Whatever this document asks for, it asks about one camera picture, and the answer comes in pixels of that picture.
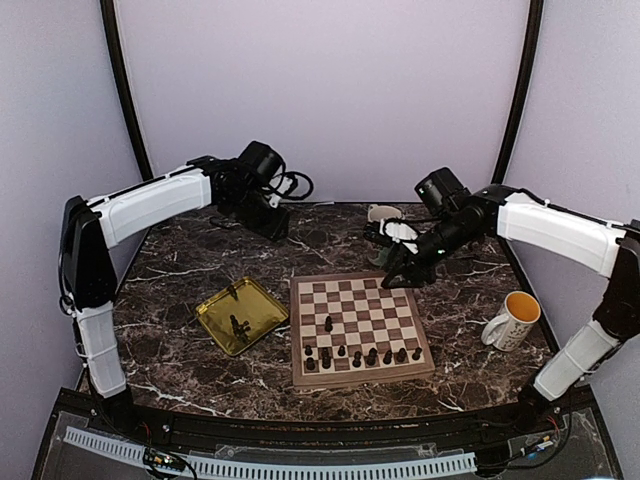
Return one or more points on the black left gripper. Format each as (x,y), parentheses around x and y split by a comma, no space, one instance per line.
(275,230)

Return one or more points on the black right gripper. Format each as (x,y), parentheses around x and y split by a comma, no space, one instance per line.
(417,272)

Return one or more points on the gold metal tray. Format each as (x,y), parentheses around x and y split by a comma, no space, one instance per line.
(256,305)

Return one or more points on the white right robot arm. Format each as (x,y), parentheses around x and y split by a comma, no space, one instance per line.
(461,217)

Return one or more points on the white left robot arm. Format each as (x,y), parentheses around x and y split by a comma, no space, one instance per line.
(249,188)

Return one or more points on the wooden chess board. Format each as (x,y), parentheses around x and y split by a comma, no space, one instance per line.
(365,316)

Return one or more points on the pile of dark chess pieces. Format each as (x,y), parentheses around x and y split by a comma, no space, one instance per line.
(240,330)

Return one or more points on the cream floral mug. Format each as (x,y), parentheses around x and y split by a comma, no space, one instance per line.
(376,213)

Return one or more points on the white mug orange inside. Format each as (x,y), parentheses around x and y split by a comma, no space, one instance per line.
(516,317)

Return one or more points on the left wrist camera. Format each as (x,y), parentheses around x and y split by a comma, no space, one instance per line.
(283,186)

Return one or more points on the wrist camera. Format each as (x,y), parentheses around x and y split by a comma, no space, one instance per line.
(391,232)
(283,186)

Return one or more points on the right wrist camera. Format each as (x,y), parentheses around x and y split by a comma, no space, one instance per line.
(391,232)

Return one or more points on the right black frame post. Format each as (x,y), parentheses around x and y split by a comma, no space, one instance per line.
(521,88)

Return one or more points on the black frame post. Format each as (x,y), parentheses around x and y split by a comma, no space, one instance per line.
(521,88)
(123,88)

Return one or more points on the black front rail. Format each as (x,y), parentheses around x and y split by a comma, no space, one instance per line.
(196,431)

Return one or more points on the white slotted cable duct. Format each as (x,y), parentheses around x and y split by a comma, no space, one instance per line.
(266,464)

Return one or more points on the left black frame post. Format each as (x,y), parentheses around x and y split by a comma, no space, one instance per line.
(123,88)

